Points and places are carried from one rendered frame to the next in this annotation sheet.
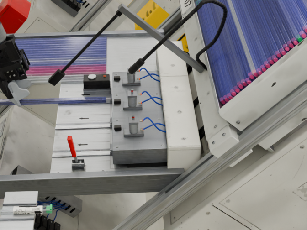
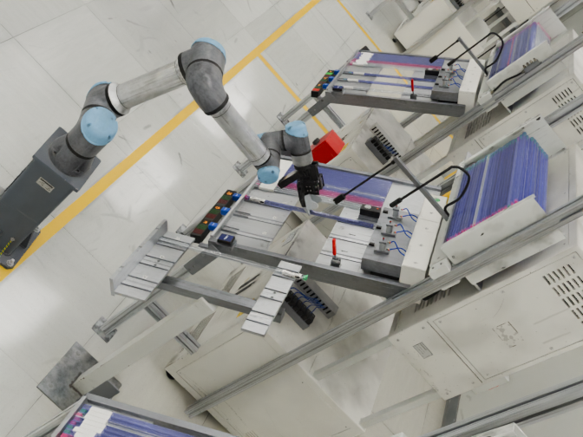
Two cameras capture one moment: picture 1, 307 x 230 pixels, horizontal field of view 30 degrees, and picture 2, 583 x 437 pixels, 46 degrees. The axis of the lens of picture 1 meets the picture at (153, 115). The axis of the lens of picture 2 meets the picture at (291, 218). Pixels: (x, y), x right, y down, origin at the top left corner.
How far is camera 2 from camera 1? 0.94 m
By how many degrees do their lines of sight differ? 17
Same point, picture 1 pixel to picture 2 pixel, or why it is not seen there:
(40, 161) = not seen: hidden behind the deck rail
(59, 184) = (318, 271)
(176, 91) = (425, 231)
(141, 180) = (377, 284)
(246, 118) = (459, 256)
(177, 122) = (415, 251)
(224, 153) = (438, 277)
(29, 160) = not seen: hidden behind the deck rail
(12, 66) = (311, 183)
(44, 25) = (354, 166)
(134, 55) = (409, 200)
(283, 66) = (490, 223)
